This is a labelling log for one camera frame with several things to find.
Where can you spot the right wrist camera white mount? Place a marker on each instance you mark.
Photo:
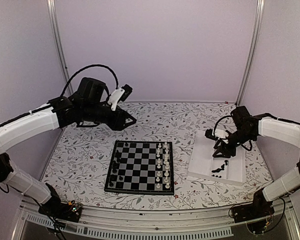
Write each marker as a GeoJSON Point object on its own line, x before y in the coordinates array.
{"type": "Point", "coordinates": [216, 134]}

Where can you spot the white plastic divided tray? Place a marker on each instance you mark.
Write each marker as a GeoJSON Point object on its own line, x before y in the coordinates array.
{"type": "Point", "coordinates": [203, 165]}

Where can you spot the black and grey chessboard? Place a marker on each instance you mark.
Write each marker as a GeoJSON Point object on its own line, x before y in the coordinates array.
{"type": "Point", "coordinates": [137, 167]}

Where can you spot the aluminium frame post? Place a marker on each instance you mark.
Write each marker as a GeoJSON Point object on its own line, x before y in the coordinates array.
{"type": "Point", "coordinates": [52, 12]}
{"type": "Point", "coordinates": [260, 4]}

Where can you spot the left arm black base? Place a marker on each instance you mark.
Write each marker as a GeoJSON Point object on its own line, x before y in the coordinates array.
{"type": "Point", "coordinates": [69, 211]}

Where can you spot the left aluminium frame post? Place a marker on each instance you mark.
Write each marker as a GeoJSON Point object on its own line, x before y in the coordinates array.
{"type": "Point", "coordinates": [52, 12]}

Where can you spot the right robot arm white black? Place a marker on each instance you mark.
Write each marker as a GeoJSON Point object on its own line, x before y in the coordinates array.
{"type": "Point", "coordinates": [248, 128]}

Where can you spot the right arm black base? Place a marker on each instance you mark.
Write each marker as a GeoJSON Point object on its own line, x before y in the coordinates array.
{"type": "Point", "coordinates": [257, 217]}

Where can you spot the floral patterned table mat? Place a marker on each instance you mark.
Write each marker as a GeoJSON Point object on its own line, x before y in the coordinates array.
{"type": "Point", "coordinates": [79, 165]}

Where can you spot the right aluminium frame post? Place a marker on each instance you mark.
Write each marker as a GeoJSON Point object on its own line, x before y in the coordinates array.
{"type": "Point", "coordinates": [260, 4]}

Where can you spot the front aluminium rail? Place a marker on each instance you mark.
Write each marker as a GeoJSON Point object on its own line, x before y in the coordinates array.
{"type": "Point", "coordinates": [216, 223]}

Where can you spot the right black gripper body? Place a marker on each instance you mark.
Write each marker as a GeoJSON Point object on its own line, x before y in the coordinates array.
{"type": "Point", "coordinates": [241, 136]}

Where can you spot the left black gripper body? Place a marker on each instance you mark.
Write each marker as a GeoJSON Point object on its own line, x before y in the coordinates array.
{"type": "Point", "coordinates": [115, 124]}

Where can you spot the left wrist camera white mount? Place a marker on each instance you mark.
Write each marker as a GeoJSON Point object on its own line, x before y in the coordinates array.
{"type": "Point", "coordinates": [119, 94]}

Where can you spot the white chess pieces row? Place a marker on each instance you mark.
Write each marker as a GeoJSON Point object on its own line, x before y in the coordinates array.
{"type": "Point", "coordinates": [163, 171]}

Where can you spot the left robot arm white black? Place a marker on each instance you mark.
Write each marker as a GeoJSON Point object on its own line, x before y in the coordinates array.
{"type": "Point", "coordinates": [84, 105]}

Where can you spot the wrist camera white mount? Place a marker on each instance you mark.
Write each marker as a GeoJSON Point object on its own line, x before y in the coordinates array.
{"type": "Point", "coordinates": [216, 134]}
{"type": "Point", "coordinates": [119, 94]}

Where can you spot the black chess pieces pile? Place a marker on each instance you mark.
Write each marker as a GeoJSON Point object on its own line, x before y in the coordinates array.
{"type": "Point", "coordinates": [220, 169]}

